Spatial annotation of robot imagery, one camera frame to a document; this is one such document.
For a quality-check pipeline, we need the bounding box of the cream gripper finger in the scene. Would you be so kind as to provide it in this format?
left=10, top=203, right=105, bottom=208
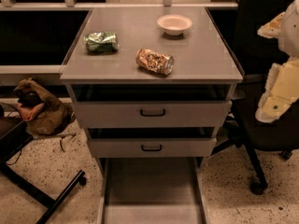
left=257, top=12, right=285, bottom=38
left=255, top=59, right=299, bottom=123

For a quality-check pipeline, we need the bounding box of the crushed orange soda can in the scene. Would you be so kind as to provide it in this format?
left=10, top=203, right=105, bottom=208
left=135, top=49, right=174, bottom=76

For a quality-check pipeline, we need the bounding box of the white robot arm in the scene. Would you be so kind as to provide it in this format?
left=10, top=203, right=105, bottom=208
left=255, top=0, right=299, bottom=123

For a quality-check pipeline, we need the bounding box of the grey drawer cabinet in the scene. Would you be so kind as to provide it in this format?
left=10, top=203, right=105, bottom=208
left=60, top=6, right=244, bottom=168

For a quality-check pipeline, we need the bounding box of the bottom grey drawer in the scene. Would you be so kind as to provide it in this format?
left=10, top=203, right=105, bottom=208
left=97, top=158, right=209, bottom=224

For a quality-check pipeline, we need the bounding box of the grey drawer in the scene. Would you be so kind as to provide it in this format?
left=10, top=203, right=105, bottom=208
left=72, top=84, right=231, bottom=128
left=88, top=127, right=216, bottom=158
left=97, top=158, right=209, bottom=224

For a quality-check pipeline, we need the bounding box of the middle grey drawer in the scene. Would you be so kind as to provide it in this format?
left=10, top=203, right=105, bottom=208
left=88, top=127, right=216, bottom=158

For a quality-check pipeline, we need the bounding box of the top grey drawer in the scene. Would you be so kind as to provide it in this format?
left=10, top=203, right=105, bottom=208
left=72, top=84, right=231, bottom=128

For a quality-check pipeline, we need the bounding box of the black office chair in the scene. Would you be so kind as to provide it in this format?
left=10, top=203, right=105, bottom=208
left=214, top=0, right=299, bottom=195

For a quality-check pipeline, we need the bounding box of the white paper bowl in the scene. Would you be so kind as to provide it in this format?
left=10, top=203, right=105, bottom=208
left=157, top=15, right=192, bottom=35

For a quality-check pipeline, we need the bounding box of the olive green backpack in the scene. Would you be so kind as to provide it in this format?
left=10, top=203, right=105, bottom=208
left=13, top=78, right=72, bottom=135

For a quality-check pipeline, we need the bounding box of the black stand with legs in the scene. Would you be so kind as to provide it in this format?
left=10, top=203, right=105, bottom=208
left=0, top=105, right=88, bottom=224

